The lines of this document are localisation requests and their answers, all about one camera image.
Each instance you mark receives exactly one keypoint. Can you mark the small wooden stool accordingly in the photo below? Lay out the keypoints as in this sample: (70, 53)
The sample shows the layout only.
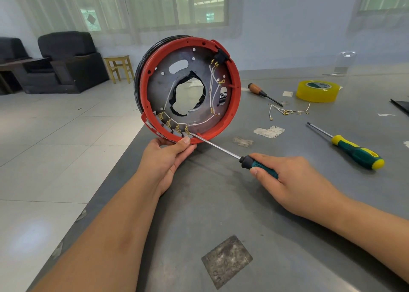
(119, 59)

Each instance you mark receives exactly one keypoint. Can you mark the black sofa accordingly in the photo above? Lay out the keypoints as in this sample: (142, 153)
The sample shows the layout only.
(9, 49)

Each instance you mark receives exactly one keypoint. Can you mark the black flat plate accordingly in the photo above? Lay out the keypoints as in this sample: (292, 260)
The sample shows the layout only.
(401, 106)

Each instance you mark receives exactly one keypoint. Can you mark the person's left hand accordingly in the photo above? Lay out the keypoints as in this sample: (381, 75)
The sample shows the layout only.
(160, 164)

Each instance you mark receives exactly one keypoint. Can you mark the dark coffee table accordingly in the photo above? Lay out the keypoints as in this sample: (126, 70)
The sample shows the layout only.
(19, 62)

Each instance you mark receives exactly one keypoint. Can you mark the crumpled white tape piece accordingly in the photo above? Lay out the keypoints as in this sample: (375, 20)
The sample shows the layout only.
(269, 132)

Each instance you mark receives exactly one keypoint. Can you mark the person's right hand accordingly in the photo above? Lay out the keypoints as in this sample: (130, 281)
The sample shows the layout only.
(300, 186)

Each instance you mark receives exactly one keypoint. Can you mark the sheer white curtain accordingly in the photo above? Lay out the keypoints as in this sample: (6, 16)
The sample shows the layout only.
(45, 4)
(382, 21)

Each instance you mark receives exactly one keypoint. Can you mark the person's left forearm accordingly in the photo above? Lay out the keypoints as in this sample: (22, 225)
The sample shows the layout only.
(96, 244)

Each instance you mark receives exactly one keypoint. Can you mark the yellow tape roll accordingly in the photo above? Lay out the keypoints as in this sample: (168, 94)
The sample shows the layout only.
(305, 95)

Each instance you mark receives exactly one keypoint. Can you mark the red round appliance base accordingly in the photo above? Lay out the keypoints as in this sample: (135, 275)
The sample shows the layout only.
(150, 65)

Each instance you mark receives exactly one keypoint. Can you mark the black armchair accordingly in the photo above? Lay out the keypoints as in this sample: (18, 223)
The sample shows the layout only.
(73, 61)

